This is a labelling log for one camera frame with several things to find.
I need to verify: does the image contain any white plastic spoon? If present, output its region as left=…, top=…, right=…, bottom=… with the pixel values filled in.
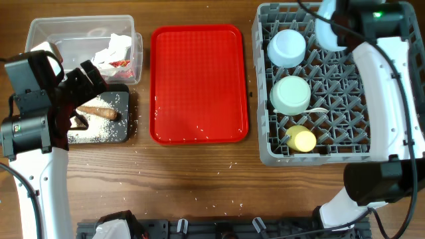
left=273, top=108, right=329, bottom=116

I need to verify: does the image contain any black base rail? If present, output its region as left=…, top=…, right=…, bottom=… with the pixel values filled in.
left=76, top=217, right=371, bottom=239

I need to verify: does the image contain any small light blue plate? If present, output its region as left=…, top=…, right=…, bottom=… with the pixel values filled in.
left=267, top=29, right=306, bottom=68

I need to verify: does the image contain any clear plastic waste bin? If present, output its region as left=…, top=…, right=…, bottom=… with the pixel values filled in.
left=25, top=15, right=143, bottom=85

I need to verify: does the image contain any grey dishwasher rack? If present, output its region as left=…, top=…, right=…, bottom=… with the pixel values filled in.
left=252, top=2, right=424, bottom=167

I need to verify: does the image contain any pile of white rice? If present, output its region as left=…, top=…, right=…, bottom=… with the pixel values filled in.
left=67, top=92, right=129, bottom=144

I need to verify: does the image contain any red plastic tray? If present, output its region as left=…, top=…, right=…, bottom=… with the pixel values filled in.
left=149, top=24, right=249, bottom=145

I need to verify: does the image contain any black food waste tray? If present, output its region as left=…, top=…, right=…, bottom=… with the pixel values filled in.
left=68, top=84, right=129, bottom=144

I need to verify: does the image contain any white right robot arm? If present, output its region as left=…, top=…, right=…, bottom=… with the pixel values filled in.
left=314, top=1, right=424, bottom=230

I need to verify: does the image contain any red snack wrapper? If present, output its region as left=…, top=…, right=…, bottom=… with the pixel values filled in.
left=106, top=60, right=135, bottom=78

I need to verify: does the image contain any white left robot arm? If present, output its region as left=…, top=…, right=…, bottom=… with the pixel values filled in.
left=1, top=59, right=108, bottom=238

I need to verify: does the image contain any white tissue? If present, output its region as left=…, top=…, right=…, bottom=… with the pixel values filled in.
left=92, top=33, right=132, bottom=76

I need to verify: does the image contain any yellow plastic cup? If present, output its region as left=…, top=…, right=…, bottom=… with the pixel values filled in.
left=286, top=125, right=317, bottom=153

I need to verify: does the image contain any large light blue plate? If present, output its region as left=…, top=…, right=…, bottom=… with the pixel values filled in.
left=315, top=0, right=347, bottom=52

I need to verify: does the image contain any light green rice bowl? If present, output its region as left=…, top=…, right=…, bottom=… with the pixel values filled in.
left=270, top=76, right=311, bottom=116

